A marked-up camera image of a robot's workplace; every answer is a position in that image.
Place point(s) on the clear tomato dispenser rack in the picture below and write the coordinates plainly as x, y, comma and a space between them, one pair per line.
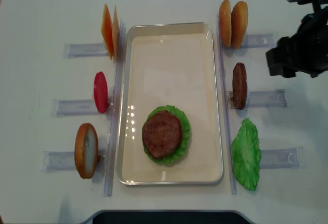
82, 107

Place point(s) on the clear rail strip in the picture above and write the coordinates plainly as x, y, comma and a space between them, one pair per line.
225, 110
115, 112

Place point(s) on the clear bread dispenser rack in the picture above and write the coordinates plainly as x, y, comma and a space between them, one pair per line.
258, 41

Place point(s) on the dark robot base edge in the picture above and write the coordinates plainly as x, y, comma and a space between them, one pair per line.
165, 217

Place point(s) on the orange cheese slice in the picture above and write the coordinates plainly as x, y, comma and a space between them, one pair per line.
106, 31

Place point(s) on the green lettuce on burger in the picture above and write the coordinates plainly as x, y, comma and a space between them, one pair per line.
186, 135

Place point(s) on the brown meat patty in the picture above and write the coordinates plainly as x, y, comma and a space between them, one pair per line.
153, 137
240, 88

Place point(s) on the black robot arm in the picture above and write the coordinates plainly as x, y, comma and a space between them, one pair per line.
313, 24

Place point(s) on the clear cheese dispenser rack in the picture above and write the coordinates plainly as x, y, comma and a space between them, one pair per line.
85, 50

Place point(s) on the cream rectangular tray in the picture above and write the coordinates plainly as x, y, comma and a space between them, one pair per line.
170, 66

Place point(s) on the bread slice rack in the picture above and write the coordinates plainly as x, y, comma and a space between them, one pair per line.
239, 23
224, 20

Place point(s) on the clear lettuce dispenser rack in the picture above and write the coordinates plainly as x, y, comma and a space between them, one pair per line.
292, 158

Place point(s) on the green lettuce leaf standing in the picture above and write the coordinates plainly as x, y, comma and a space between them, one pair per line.
246, 155

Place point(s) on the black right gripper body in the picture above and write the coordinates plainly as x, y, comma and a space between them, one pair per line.
296, 54

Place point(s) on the clear left rail strip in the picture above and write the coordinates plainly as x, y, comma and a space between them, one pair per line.
115, 112

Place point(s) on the outer bread slice right rack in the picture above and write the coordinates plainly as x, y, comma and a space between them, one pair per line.
239, 23

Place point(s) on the bun slice left rack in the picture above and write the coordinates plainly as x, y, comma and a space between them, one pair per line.
86, 151

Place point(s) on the clear left bun dispenser rack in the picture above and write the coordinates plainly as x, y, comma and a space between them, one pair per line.
57, 161

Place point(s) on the clear patty dispenser rack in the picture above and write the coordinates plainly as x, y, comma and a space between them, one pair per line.
266, 99

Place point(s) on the inner bread slice right rack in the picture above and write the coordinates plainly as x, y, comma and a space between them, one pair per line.
224, 20

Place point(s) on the red tomato slice standing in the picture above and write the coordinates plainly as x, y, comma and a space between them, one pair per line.
100, 91

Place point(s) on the clear right rail strip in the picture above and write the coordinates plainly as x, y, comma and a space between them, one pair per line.
225, 110

